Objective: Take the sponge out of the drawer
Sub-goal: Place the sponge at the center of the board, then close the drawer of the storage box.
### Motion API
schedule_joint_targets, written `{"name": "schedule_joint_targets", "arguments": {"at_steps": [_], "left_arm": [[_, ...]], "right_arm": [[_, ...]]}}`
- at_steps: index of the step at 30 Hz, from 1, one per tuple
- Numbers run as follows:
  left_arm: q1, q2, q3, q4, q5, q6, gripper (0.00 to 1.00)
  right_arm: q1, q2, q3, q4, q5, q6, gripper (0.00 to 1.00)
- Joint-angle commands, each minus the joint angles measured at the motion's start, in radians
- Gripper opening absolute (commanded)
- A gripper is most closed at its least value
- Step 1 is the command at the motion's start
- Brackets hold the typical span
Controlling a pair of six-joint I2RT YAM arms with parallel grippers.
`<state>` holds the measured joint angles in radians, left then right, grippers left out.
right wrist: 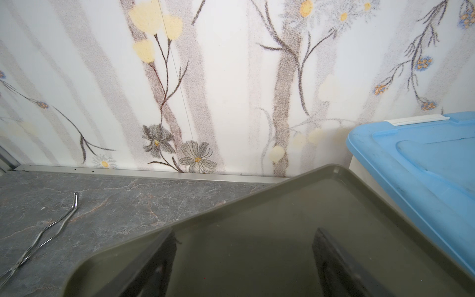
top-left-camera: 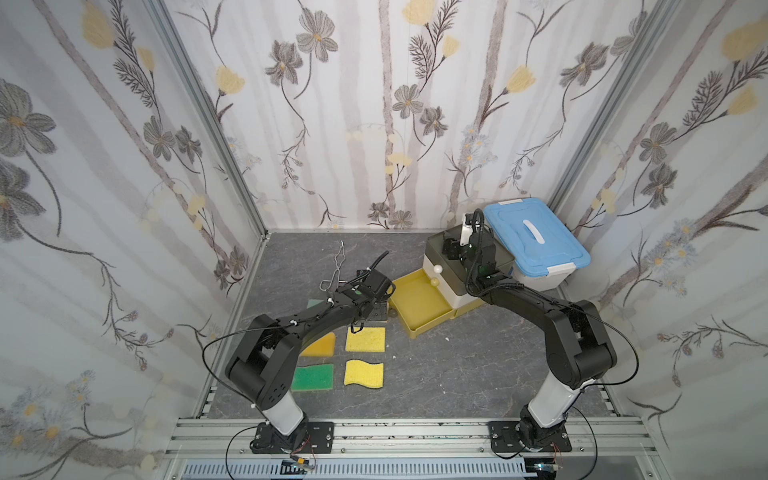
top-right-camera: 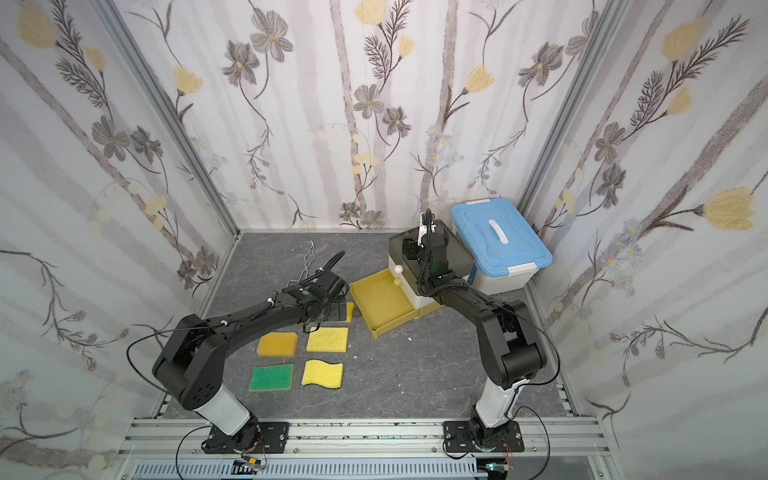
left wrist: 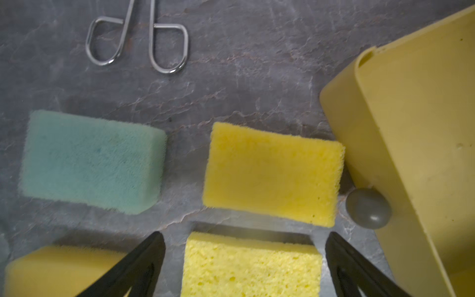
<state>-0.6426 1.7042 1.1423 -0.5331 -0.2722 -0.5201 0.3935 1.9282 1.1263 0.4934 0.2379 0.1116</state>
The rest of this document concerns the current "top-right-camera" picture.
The olive green drawer cabinet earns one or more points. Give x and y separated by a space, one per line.
425 286

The yellow bottom drawer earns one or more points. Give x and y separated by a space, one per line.
384 304

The white storage bin blue lid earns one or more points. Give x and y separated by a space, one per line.
507 252

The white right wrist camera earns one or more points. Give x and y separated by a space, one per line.
426 225

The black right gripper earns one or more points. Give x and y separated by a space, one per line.
432 241

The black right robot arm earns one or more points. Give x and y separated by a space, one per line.
510 352

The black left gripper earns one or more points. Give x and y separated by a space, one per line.
334 285

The green scouring sponge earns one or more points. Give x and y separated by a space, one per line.
271 378

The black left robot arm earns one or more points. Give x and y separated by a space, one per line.
191 364

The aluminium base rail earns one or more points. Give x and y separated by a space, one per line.
552 448

